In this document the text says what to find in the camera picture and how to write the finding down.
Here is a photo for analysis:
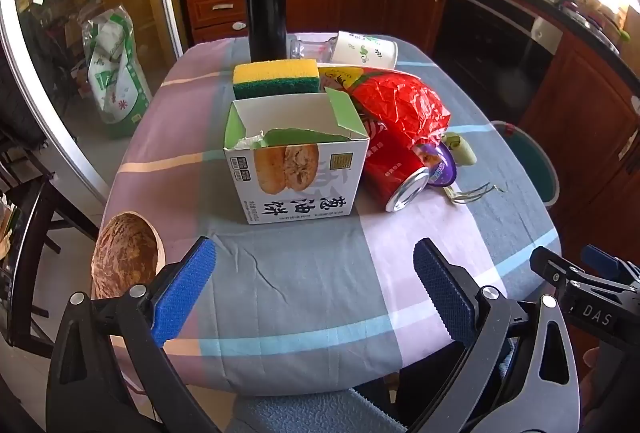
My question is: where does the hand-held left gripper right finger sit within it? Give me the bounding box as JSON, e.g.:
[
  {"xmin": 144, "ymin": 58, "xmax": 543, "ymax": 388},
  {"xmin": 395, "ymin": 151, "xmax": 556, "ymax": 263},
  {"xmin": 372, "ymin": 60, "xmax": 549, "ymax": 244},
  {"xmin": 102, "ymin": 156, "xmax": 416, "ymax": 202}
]
[{"xmin": 413, "ymin": 237, "xmax": 581, "ymax": 433}]

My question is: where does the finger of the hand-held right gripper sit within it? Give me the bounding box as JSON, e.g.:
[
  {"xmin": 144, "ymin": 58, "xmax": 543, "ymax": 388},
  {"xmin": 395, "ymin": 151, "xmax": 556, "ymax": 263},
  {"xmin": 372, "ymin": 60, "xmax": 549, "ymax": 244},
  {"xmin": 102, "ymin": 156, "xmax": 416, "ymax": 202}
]
[
  {"xmin": 530, "ymin": 246, "xmax": 588, "ymax": 295},
  {"xmin": 581, "ymin": 244, "xmax": 640, "ymax": 286}
]

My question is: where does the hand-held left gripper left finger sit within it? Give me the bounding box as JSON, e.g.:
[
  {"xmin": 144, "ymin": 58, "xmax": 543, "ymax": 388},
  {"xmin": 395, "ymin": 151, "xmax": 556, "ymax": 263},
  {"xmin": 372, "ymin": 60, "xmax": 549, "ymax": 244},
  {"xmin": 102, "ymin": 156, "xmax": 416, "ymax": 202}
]
[{"xmin": 46, "ymin": 236, "xmax": 236, "ymax": 433}]

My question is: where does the teal trash bin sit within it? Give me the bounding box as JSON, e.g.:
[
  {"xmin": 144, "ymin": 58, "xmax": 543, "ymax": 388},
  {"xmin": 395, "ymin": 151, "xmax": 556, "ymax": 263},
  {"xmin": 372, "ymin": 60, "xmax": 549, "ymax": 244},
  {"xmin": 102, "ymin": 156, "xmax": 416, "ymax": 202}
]
[{"xmin": 490, "ymin": 120, "xmax": 560, "ymax": 210}]

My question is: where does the red metal can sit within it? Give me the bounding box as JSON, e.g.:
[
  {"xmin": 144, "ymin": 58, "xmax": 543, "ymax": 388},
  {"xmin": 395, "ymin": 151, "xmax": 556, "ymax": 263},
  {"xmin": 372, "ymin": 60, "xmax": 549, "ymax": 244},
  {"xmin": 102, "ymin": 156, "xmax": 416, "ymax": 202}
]
[{"xmin": 362, "ymin": 120, "xmax": 432, "ymax": 213}]

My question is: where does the purple lidded cup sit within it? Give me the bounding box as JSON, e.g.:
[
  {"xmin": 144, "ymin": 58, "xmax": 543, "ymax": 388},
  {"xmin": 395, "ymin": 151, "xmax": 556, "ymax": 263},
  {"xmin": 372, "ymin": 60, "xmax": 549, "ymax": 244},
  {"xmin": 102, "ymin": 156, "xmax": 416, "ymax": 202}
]
[{"xmin": 412, "ymin": 142, "xmax": 457, "ymax": 188}]

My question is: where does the white cardboard food box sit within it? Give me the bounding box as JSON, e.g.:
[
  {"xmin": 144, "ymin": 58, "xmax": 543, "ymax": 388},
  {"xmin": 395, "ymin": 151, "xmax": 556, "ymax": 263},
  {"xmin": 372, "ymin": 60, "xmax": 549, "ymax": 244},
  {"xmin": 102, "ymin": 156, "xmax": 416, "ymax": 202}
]
[{"xmin": 222, "ymin": 88, "xmax": 371, "ymax": 225}]

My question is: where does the red crinkled plastic bag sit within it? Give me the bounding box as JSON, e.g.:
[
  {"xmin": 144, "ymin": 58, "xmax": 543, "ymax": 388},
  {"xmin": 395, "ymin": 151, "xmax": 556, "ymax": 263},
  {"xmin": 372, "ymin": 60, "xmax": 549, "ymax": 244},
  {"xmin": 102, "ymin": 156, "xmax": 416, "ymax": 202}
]
[{"xmin": 318, "ymin": 66, "xmax": 452, "ymax": 151}]

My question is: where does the yellow green sponge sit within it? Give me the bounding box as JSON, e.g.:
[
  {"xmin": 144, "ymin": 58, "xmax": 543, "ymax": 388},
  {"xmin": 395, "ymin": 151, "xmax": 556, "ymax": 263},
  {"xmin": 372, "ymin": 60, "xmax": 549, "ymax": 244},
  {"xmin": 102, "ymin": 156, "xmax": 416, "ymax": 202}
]
[{"xmin": 232, "ymin": 59, "xmax": 321, "ymax": 101}]

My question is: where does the white paper cup green print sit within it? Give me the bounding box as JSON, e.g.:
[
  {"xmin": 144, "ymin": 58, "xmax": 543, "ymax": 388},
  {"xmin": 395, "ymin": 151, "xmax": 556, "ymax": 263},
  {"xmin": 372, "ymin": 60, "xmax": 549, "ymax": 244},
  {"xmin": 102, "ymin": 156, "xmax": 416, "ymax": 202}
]
[{"xmin": 330, "ymin": 31, "xmax": 398, "ymax": 68}]

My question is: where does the clear plastic bottle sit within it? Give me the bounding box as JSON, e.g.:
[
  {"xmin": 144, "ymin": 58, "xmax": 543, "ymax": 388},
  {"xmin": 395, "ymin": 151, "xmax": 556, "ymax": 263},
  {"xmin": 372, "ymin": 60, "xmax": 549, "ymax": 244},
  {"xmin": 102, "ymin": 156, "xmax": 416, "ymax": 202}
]
[{"xmin": 290, "ymin": 36, "xmax": 338, "ymax": 61}]

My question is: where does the wooden bowl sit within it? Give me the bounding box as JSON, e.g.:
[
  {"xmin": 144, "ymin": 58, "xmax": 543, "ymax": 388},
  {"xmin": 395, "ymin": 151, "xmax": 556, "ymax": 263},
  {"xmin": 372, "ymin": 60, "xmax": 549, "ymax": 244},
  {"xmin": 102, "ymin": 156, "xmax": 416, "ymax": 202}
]
[{"xmin": 91, "ymin": 212, "xmax": 166, "ymax": 301}]

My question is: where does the checked tablecloth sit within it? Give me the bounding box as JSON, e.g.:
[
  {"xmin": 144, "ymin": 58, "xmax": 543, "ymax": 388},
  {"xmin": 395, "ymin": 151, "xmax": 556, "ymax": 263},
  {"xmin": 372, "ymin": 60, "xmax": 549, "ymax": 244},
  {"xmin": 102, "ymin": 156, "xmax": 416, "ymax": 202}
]
[{"xmin": 100, "ymin": 32, "xmax": 562, "ymax": 396}]

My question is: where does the brown wooden door cabinet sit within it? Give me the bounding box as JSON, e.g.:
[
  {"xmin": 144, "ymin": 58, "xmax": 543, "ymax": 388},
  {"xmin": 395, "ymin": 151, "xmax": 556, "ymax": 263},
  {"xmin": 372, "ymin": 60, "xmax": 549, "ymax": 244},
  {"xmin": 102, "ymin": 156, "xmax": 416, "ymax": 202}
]
[{"xmin": 520, "ymin": 28, "xmax": 640, "ymax": 234}]

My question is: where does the dark wooden chair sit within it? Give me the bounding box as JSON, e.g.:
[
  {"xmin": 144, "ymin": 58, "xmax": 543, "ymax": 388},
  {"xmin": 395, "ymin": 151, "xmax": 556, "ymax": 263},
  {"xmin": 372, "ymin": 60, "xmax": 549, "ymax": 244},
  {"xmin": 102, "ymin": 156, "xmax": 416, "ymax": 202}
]
[{"xmin": 0, "ymin": 123, "xmax": 101, "ymax": 359}]

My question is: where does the light blue cloth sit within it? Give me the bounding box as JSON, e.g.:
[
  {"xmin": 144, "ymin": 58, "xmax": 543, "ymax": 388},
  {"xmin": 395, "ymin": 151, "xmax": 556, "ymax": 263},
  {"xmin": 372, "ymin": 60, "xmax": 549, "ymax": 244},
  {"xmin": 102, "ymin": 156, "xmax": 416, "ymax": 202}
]
[{"xmin": 235, "ymin": 388, "xmax": 406, "ymax": 433}]

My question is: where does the black built-in oven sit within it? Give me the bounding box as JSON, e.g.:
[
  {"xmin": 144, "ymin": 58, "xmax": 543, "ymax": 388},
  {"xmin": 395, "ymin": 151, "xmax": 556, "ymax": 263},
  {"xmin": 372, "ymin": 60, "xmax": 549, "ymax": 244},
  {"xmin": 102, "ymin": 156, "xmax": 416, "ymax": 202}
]
[{"xmin": 432, "ymin": 0, "xmax": 563, "ymax": 114}]

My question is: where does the green white rice bag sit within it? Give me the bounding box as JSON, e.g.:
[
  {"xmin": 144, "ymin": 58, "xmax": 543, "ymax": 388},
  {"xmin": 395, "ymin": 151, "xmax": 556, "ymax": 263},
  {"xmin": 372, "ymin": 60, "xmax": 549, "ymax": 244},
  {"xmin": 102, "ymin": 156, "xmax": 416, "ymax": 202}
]
[{"xmin": 82, "ymin": 6, "xmax": 152, "ymax": 139}]

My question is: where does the black thermos bottle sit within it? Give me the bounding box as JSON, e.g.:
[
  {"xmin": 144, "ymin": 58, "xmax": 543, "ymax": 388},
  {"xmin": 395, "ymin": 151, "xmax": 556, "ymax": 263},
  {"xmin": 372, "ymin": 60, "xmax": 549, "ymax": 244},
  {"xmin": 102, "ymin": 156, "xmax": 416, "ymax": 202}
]
[{"xmin": 242, "ymin": 0, "xmax": 287, "ymax": 63}]

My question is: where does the glass sliding door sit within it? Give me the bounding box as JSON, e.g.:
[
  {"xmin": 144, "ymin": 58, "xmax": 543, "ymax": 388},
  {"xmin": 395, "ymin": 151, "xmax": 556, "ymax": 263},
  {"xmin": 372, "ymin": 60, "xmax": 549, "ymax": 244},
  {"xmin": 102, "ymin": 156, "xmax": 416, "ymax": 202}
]
[{"xmin": 0, "ymin": 0, "xmax": 183, "ymax": 204}]

